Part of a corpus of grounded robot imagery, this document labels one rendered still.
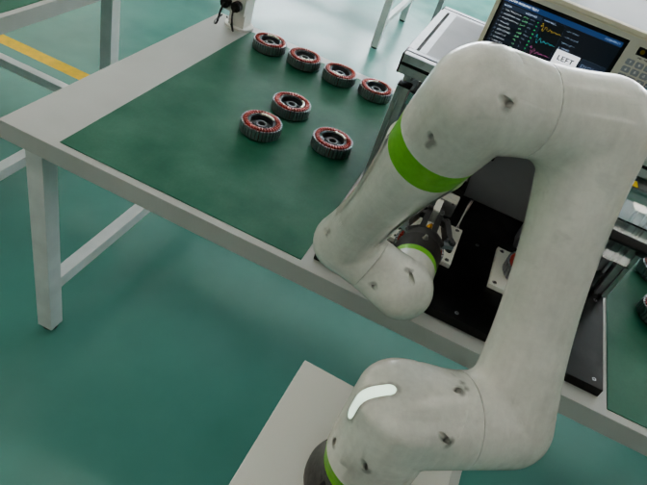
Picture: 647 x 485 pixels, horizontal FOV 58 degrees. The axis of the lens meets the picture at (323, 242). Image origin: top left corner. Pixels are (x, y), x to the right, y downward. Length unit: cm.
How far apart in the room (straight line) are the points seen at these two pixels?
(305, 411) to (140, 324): 113
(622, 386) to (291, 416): 73
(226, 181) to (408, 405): 82
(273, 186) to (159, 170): 27
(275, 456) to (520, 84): 62
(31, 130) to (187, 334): 86
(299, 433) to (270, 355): 107
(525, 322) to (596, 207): 16
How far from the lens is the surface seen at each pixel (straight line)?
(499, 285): 137
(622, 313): 159
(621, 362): 145
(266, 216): 133
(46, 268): 181
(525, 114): 66
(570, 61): 133
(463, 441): 78
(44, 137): 148
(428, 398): 75
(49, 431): 183
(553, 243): 75
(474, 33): 163
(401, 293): 99
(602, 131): 72
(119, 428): 182
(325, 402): 101
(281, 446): 95
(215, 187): 137
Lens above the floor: 158
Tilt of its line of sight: 40 degrees down
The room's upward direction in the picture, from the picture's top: 20 degrees clockwise
